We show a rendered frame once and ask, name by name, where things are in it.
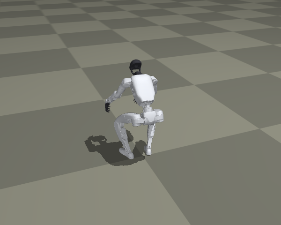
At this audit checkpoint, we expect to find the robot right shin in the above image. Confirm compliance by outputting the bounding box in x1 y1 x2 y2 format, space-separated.
147 124 155 149

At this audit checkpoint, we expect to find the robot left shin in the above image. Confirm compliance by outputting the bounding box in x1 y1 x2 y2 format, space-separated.
114 121 131 153

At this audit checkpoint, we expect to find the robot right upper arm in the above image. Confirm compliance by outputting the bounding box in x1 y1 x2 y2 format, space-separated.
151 76 158 94

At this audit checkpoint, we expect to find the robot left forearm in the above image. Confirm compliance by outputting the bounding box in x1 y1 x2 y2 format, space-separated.
105 91 117 104

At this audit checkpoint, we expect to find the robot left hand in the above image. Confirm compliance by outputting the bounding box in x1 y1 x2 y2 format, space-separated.
105 103 110 112

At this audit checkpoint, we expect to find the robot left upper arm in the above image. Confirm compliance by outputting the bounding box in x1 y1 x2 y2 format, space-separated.
115 78 131 98

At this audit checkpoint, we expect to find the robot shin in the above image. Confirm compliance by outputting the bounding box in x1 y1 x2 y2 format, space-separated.
114 121 131 153
147 124 155 149

